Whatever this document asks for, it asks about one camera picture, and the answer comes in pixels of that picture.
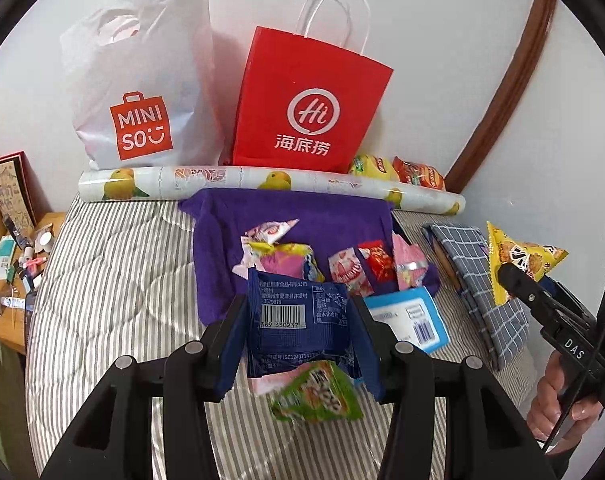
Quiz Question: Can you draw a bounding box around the black cable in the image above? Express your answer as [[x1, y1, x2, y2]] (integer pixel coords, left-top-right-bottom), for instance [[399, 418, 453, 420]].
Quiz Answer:
[[543, 340, 605, 456]]

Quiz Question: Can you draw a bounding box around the green floral cloth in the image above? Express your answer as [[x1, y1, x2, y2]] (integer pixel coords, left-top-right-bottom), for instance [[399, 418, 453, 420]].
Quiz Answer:
[[0, 250, 38, 461]]

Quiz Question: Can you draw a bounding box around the yellow triangular snack packet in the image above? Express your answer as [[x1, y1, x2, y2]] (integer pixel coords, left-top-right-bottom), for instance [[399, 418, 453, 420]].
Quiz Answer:
[[487, 221, 568, 306]]

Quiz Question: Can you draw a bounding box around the brown lettered board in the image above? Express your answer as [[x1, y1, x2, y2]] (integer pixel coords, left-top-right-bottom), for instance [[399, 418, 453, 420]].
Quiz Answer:
[[0, 152, 36, 231]]

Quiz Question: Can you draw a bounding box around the lemon print paper roll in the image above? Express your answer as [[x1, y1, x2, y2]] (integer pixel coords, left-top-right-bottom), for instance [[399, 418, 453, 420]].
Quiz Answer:
[[78, 164, 467, 216]]

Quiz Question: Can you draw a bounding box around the red snack packet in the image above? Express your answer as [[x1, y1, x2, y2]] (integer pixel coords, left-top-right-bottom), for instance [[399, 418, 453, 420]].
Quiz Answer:
[[357, 240, 398, 283]]

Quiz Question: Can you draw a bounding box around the person's right hand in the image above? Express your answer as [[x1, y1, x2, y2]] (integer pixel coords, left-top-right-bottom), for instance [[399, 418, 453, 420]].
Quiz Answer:
[[527, 352, 605, 443]]

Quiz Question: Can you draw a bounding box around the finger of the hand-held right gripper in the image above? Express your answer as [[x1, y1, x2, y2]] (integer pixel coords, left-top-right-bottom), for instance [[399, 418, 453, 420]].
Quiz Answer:
[[497, 262, 578, 333]]

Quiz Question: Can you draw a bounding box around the orange red snack bag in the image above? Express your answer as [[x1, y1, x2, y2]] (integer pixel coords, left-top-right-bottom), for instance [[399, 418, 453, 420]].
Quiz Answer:
[[393, 156, 446, 191]]

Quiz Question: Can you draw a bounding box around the pink white candy packet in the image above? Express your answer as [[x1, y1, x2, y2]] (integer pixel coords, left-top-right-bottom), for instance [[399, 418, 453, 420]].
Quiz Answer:
[[329, 247, 374, 296]]

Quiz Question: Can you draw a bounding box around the blue white tissue pack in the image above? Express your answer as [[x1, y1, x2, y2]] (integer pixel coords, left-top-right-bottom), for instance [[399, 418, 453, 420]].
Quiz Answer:
[[363, 286, 449, 352]]

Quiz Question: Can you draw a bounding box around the striped quilt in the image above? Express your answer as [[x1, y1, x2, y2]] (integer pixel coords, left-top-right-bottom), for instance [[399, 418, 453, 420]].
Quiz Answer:
[[25, 195, 538, 480]]

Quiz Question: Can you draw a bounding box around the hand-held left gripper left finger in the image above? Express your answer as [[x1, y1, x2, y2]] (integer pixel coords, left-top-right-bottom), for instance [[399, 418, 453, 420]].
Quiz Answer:
[[40, 294, 248, 480]]

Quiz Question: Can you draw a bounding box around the white plastic shopping bag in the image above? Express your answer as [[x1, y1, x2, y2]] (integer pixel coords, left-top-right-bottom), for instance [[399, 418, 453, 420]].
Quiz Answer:
[[60, 0, 226, 171]]

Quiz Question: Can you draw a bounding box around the green snack packet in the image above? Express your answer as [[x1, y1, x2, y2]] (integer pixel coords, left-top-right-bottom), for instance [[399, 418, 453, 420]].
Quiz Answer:
[[270, 360, 364, 423]]

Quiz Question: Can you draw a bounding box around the wooden desk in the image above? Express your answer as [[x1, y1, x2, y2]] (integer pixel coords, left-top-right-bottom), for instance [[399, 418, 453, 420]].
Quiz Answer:
[[0, 212, 66, 356]]

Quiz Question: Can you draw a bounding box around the grey checked cloth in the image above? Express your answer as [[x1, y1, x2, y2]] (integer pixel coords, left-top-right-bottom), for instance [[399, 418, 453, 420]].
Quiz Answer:
[[423, 222, 531, 371]]

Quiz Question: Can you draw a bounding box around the pink yellow snack bag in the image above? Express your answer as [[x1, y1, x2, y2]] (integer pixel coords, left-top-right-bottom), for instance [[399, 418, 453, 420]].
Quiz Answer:
[[232, 240, 326, 283]]

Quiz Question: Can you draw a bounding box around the white pink small packet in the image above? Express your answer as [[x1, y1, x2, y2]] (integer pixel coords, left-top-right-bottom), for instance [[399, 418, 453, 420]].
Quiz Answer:
[[240, 218, 300, 248]]

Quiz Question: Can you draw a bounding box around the teal white tube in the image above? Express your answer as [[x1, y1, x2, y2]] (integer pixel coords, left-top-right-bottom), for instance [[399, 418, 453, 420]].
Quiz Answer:
[[0, 235, 17, 281]]

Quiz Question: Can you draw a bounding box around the brown wooden door frame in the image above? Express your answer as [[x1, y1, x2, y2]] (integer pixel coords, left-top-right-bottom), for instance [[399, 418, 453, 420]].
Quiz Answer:
[[445, 0, 557, 192]]

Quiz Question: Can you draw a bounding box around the red paper bag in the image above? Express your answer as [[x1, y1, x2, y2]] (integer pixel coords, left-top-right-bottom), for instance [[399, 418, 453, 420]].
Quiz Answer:
[[231, 0, 394, 175]]

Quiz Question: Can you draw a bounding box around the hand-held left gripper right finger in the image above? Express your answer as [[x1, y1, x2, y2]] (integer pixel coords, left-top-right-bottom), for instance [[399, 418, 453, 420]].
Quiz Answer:
[[350, 295, 558, 480]]

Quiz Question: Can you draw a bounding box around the purple towel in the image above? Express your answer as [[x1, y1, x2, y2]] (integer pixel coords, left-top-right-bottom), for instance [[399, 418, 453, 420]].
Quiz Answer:
[[178, 189, 441, 326]]

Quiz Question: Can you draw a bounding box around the dark blue snack packet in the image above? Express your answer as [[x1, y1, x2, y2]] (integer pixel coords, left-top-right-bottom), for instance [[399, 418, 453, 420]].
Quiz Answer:
[[246, 267, 358, 378]]

